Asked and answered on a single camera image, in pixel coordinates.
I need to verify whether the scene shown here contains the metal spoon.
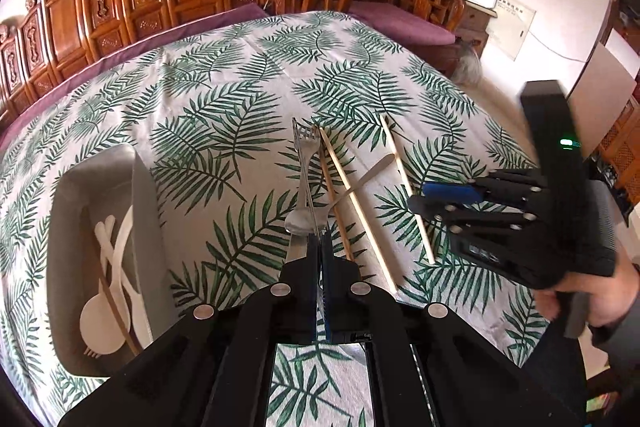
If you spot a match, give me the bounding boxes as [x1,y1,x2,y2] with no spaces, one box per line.
[284,153,397,235]

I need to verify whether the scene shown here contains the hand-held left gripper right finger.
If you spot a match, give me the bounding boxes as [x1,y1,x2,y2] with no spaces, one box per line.
[320,239,588,427]

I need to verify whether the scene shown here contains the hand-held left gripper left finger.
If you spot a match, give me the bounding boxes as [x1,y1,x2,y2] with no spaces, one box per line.
[57,232,323,427]

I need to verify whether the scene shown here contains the clear plastic bag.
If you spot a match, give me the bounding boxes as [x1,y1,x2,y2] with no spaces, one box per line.
[452,39,483,85]

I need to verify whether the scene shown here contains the purple armchair cushion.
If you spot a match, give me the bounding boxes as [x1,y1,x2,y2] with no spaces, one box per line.
[347,1,457,48]

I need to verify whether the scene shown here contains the lattice wooden cabinet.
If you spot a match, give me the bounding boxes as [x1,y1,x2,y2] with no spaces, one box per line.
[595,97,640,208]

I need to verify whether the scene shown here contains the wooden chopstick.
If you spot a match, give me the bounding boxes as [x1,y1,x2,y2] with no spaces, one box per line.
[97,274,143,355]
[325,142,399,295]
[378,114,436,265]
[318,128,357,264]

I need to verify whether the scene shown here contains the grey rectangular container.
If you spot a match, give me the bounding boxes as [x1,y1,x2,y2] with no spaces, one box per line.
[46,144,178,378]

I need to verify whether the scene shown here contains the person's right hand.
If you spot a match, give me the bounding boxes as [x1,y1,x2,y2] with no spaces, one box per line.
[537,252,640,330]

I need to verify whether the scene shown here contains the wooden side table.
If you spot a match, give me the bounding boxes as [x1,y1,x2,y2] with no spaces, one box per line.
[452,0,501,58]

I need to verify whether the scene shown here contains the metal fork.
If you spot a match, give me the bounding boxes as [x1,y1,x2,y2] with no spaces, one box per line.
[291,118,323,258]

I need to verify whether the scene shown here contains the leaf print tablecloth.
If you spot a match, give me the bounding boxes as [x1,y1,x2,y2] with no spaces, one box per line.
[0,9,551,427]

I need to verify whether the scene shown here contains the beige flat board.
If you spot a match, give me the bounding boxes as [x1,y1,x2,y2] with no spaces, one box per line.
[567,42,638,162]

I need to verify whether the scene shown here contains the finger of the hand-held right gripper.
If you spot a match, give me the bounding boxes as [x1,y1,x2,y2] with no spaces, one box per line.
[421,169,546,208]
[407,196,545,234]

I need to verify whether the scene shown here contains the wall cable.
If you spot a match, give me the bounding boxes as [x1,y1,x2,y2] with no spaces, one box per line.
[530,32,586,62]

